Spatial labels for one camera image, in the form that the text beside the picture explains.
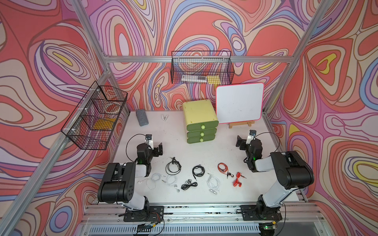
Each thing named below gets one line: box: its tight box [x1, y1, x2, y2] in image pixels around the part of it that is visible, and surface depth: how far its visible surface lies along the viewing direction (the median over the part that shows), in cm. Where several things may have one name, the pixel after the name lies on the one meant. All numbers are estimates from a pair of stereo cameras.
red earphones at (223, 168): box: [217, 162, 234, 179], surface depth 90 cm
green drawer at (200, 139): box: [187, 134, 216, 144], surface depth 100 cm
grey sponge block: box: [135, 109, 150, 127], surface depth 114 cm
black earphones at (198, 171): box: [191, 164, 206, 182], surface depth 90 cm
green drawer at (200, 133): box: [187, 127, 218, 139], surface depth 94 cm
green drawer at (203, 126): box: [186, 120, 220, 132], surface depth 88 cm
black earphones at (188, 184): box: [180, 178, 198, 191], surface depth 84 cm
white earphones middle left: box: [161, 175, 180, 193], surface depth 86 cm
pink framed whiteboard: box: [215, 82, 265, 125], surface depth 103 cm
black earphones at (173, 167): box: [165, 156, 182, 176], surface depth 91 cm
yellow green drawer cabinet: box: [182, 99, 220, 144], surface depth 92 cm
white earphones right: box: [206, 172, 221, 195], surface depth 85 cm
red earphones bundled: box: [232, 172, 247, 188], surface depth 84 cm
